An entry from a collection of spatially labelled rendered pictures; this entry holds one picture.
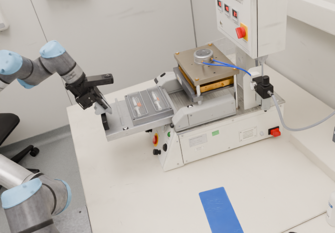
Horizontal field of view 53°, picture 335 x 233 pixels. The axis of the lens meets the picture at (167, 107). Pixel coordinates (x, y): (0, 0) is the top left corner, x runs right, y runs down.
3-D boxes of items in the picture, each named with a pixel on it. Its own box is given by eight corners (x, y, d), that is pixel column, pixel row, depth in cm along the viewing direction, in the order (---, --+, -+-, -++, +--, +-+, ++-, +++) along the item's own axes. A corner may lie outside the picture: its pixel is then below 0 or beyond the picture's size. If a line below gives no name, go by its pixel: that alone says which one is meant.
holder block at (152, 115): (161, 90, 148) (160, 85, 146) (174, 114, 131) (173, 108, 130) (125, 100, 145) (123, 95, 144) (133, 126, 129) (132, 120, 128)
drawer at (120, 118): (166, 95, 151) (163, 80, 146) (180, 121, 133) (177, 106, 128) (102, 113, 147) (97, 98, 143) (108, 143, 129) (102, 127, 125)
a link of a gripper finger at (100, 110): (101, 119, 136) (87, 104, 130) (114, 111, 135) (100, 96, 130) (102, 123, 133) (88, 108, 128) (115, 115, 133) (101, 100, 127)
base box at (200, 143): (246, 96, 172) (245, 67, 162) (286, 140, 141) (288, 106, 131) (146, 126, 164) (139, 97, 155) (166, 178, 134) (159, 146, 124)
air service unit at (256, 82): (257, 96, 132) (257, 63, 123) (277, 116, 120) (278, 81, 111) (245, 100, 131) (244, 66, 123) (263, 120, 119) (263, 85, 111)
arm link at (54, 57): (37, 48, 118) (57, 35, 117) (57, 70, 124) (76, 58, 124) (35, 57, 112) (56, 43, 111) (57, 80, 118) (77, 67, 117)
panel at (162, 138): (147, 127, 163) (156, 94, 154) (162, 169, 138) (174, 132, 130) (143, 127, 162) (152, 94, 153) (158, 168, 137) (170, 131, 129)
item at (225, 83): (215, 64, 149) (214, 45, 143) (237, 87, 131) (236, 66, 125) (179, 74, 146) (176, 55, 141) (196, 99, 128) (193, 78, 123)
